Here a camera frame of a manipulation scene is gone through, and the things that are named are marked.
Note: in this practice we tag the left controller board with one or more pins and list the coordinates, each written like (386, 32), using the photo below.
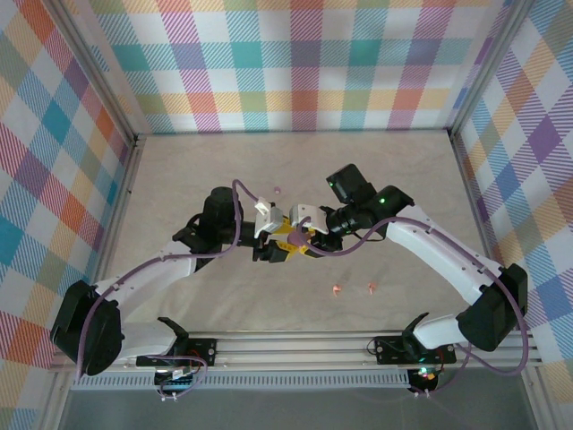
(172, 380)

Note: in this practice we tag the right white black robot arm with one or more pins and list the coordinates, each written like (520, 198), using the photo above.
(438, 251)

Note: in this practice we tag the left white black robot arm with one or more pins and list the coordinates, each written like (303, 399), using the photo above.
(147, 273)

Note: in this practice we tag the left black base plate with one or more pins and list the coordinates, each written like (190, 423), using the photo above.
(201, 349)

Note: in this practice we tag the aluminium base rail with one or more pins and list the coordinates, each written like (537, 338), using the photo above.
(291, 347)

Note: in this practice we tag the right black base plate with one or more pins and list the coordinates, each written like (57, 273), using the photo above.
(389, 349)

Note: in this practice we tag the controller board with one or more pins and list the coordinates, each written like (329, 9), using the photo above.
(172, 380)
(424, 374)

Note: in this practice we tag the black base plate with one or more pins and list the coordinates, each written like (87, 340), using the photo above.
(201, 349)
(389, 349)

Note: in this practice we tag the right aluminium corner post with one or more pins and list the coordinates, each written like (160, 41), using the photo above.
(490, 67)

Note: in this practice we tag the left aluminium corner post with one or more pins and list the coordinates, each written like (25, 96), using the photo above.
(96, 71)

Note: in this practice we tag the right controller board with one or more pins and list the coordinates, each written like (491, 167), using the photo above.
(424, 374)

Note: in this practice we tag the right aluminium side rail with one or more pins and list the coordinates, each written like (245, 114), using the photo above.
(470, 188)

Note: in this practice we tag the aluminium side rail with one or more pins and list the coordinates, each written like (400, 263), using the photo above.
(123, 197)
(470, 188)

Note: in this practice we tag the aluminium corner post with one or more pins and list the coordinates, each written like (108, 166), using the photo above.
(96, 71)
(490, 67)

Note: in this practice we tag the left aluminium side rail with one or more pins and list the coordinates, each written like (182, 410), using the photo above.
(123, 197)

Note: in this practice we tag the purple earbud charging case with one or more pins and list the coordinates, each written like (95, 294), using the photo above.
(295, 237)

